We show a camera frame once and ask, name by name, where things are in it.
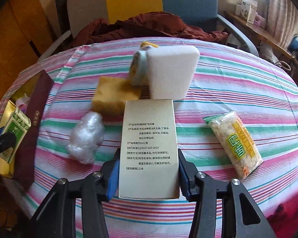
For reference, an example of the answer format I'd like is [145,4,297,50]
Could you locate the beige printed carton box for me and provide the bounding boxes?
[118,99,180,200]

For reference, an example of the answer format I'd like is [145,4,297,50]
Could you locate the dark red tin lid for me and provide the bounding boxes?
[13,70,54,191]

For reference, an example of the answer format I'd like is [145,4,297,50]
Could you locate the white boxes on desk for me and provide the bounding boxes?
[235,0,266,28]

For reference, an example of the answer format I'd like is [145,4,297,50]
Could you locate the grey yellow blue chair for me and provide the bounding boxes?
[39,0,258,61]

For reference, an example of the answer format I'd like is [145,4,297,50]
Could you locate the gold metal tin box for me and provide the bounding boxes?
[0,73,42,178]

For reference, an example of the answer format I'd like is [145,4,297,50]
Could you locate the wooden wardrobe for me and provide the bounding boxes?
[0,0,56,101]

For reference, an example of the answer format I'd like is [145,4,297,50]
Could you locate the green tea packet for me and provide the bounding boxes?
[0,107,31,164]

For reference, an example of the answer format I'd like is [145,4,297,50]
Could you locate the dark red jacket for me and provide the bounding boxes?
[68,11,228,48]

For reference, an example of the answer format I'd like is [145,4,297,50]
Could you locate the rolled striped sock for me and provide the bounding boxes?
[129,50,148,86]

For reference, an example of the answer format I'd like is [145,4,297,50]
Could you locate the white plastic wrap ball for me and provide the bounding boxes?
[66,111,105,164]

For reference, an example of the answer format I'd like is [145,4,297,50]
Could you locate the red cloth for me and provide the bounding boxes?
[267,193,298,237]

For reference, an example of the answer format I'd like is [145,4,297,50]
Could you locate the wooden side desk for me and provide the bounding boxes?
[224,11,298,70]

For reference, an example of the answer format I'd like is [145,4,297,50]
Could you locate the white foam block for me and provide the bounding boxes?
[146,45,200,101]

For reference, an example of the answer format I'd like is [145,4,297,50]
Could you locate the pink small cup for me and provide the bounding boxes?
[16,93,30,113]

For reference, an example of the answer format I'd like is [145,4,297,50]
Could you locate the blue kettle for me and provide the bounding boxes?
[287,35,298,53]

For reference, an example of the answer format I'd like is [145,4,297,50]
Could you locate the yellow green snack packet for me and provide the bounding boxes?
[204,111,263,180]

